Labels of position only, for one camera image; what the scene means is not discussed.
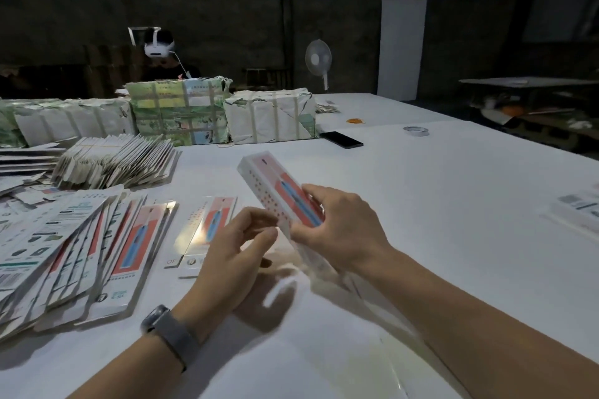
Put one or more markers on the person's right hand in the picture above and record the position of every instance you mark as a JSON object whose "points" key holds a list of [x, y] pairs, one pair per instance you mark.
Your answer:
{"points": [[342, 230]]}

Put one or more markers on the person's left hand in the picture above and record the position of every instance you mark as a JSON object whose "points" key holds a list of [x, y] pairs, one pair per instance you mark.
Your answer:
{"points": [[225, 272]]}

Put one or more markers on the white toothbrush carton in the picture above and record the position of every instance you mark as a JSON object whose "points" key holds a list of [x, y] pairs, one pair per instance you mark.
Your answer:
{"points": [[271, 184]]}

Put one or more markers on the pile of cartons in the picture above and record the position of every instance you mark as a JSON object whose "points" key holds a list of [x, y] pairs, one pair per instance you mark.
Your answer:
{"points": [[70, 254]]}

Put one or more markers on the fanned stack of white cartons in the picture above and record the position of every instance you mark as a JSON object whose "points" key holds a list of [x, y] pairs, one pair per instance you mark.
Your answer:
{"points": [[112, 162]]}

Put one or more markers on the stack of finished cartons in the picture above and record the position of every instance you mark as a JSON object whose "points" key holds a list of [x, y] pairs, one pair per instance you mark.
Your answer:
{"points": [[576, 212]]}

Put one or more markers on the person's right forearm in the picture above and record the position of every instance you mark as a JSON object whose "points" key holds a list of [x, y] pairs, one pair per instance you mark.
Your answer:
{"points": [[487, 328]]}

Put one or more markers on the grey band wristwatch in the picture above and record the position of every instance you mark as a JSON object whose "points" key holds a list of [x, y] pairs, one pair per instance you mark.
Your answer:
{"points": [[171, 333]]}

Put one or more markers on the black smartphone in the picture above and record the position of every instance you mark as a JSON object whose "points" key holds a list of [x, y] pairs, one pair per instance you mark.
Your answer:
{"points": [[342, 140]]}

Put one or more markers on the small orange tape roll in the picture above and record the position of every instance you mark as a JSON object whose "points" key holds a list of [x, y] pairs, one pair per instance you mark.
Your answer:
{"points": [[354, 121]]}

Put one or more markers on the white tape roll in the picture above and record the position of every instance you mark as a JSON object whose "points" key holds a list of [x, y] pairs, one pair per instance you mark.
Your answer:
{"points": [[406, 131]]}

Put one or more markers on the small white paper stack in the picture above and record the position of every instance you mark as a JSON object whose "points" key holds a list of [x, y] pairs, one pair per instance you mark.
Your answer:
{"points": [[328, 107]]}

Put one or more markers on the green printed wrapped bundle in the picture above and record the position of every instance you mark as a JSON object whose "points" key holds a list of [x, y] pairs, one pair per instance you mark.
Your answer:
{"points": [[178, 112]]}

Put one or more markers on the dark wooden chair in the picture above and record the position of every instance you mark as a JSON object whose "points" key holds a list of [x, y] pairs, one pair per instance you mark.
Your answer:
{"points": [[266, 78]]}

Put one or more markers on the white standing fan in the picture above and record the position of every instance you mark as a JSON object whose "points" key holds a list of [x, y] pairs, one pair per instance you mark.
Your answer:
{"points": [[319, 55]]}

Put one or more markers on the white board panel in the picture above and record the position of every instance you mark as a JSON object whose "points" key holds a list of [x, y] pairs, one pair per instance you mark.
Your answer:
{"points": [[402, 50]]}

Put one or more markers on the row of white wrapped bundles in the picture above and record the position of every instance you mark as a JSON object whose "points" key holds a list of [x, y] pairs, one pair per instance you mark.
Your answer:
{"points": [[65, 123]]}

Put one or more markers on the cluttered side table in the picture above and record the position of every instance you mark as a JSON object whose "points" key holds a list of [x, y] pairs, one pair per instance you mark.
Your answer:
{"points": [[529, 104]]}

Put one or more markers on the white head-mounted camera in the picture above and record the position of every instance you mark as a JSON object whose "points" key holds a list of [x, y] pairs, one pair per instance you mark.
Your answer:
{"points": [[157, 46]]}

